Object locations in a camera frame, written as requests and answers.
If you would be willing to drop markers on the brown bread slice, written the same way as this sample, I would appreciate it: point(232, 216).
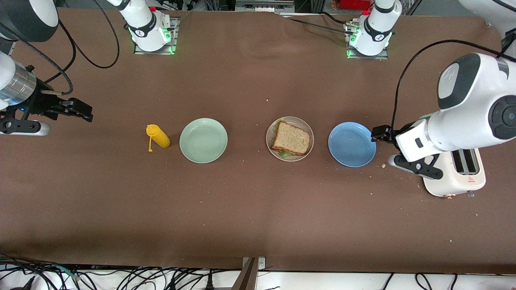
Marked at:
point(292, 140)

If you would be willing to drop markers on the silver metal bracket plate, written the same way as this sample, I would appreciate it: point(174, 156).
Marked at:
point(261, 264)

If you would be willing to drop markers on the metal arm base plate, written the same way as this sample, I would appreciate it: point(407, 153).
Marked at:
point(383, 57)
point(173, 44)

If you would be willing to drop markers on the black power plug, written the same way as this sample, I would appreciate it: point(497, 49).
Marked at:
point(209, 284)

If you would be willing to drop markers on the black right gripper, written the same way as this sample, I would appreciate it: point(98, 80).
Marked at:
point(41, 103)

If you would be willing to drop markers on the yellow mustard squeeze bottle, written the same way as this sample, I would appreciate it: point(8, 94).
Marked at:
point(160, 139)

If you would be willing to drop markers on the aluminium frame profile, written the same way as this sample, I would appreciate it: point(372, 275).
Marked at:
point(488, 23)

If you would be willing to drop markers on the grey metal background frame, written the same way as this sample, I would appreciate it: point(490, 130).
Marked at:
point(264, 6)

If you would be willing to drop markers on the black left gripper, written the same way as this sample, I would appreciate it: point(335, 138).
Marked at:
point(383, 133)

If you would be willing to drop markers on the light green plate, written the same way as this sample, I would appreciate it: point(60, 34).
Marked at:
point(203, 141)

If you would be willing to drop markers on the blue plate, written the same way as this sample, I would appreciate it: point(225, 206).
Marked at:
point(352, 145)

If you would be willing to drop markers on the white toaster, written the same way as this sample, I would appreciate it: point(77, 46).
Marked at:
point(459, 177)

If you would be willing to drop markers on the dark grey metal beam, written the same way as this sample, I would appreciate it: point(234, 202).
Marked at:
point(246, 278)

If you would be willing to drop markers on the beige plate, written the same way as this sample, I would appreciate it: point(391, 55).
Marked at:
point(301, 122)

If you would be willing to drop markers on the green lettuce leaf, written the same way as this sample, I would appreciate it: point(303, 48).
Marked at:
point(285, 153)

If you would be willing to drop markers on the red background object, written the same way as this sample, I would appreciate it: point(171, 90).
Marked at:
point(354, 4)

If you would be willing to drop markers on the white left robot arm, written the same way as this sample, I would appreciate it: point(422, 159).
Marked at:
point(463, 117)

